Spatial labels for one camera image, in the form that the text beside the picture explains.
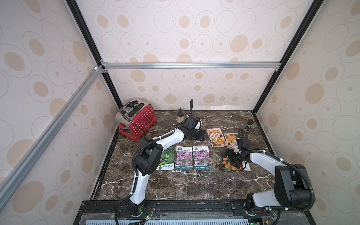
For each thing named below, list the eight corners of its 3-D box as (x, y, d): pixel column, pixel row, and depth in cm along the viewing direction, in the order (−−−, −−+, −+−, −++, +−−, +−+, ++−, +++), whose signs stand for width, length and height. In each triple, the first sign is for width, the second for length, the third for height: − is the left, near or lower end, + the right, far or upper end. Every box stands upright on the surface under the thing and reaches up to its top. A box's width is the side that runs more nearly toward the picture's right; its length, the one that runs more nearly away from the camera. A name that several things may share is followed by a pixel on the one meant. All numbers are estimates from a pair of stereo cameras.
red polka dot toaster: (119, 134, 108) (108, 116, 92) (139, 113, 121) (132, 95, 106) (138, 143, 102) (130, 126, 87) (156, 121, 116) (152, 103, 101)
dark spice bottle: (243, 131, 109) (248, 123, 102) (244, 127, 112) (248, 119, 104) (248, 132, 109) (253, 124, 101) (248, 128, 111) (253, 120, 103)
